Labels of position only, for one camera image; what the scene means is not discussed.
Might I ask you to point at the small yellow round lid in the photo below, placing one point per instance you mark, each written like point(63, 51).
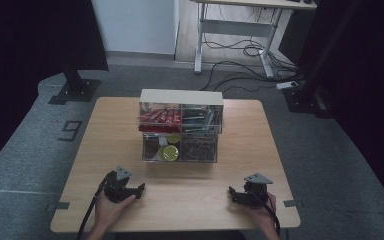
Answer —
point(173, 137)

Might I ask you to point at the white power strip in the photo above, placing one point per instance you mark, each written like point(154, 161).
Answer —
point(286, 85)

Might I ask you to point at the black stand base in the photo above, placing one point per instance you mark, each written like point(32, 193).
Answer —
point(76, 88)

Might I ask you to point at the white desk frame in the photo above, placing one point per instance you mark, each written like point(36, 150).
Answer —
point(236, 27)

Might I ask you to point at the pile of clear plastic wrappers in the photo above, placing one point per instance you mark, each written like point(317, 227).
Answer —
point(198, 149)

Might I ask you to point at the clear drawer with red packets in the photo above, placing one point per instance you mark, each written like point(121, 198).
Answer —
point(180, 128)

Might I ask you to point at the stack of red packets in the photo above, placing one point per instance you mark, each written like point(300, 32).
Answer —
point(160, 117)

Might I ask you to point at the black slanted stand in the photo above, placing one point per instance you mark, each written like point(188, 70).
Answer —
point(308, 90)

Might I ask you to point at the large yellow round lid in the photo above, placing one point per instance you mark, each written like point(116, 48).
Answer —
point(170, 153)

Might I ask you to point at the beige organizer cabinet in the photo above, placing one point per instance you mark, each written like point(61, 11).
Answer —
point(181, 96)

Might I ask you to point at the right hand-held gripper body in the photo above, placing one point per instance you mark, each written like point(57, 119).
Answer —
point(256, 193)

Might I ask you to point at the person's left hand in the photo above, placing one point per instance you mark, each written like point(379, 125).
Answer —
point(108, 211)

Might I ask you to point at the black curtain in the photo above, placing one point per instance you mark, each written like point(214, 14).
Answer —
point(30, 50)
point(373, 100)

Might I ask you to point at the brown packets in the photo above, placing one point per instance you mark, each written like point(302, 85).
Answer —
point(150, 148)

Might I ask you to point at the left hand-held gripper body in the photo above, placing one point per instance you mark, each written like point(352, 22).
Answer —
point(115, 190)

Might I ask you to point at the black floor number marker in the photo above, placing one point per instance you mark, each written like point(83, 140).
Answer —
point(70, 130)

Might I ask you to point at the person's right hand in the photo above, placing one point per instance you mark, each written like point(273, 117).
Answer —
point(266, 216)

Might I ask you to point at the grey tape strip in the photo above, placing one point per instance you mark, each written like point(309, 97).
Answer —
point(61, 205)
point(293, 203)

